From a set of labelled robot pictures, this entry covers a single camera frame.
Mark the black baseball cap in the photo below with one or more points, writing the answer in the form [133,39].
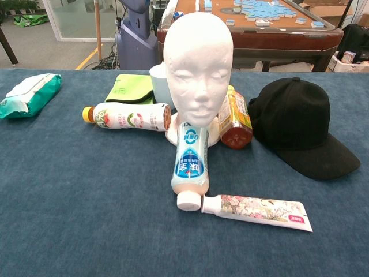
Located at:
[291,115]

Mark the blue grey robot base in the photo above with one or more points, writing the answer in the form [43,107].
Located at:
[135,43]

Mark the white foam mannequin head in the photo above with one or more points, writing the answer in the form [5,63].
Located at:
[199,57]

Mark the blue label bottle white cap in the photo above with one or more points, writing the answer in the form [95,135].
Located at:
[190,161]

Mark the amber tea bottle yellow label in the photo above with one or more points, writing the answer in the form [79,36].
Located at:
[235,127]

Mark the pale blue cup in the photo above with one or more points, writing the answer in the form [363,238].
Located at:
[158,86]

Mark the white label bottle yellow cap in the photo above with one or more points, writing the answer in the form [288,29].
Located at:
[124,116]

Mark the green folded cloth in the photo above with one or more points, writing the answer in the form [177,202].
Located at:
[129,86]

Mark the floral toothpaste tube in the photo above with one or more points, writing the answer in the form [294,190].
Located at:
[253,210]

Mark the blue white mahjong tile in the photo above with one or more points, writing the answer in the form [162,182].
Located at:
[229,22]
[300,20]
[317,24]
[262,23]
[208,4]

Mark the white plastic bag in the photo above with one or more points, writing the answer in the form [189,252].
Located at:
[170,14]

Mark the wooden pole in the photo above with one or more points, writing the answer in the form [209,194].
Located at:
[98,29]

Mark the brown mahjong table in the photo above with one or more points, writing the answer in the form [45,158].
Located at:
[288,40]

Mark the mahjong tile pile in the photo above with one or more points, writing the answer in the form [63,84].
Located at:
[265,8]

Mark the green wet wipes pack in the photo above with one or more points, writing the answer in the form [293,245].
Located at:
[31,95]

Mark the white plastic basket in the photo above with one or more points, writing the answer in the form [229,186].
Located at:
[346,67]

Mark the small drink carton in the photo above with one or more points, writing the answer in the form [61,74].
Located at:
[348,56]

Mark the cardboard box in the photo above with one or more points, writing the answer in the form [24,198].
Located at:
[325,10]

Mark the green bag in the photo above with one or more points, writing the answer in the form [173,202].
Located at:
[30,20]

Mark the dark wooden leg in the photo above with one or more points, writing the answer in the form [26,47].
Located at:
[8,46]

